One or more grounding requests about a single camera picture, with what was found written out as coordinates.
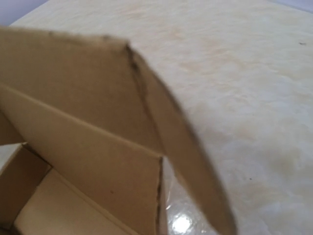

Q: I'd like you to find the brown cardboard box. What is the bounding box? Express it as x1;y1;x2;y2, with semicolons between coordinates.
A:
0;26;238;235

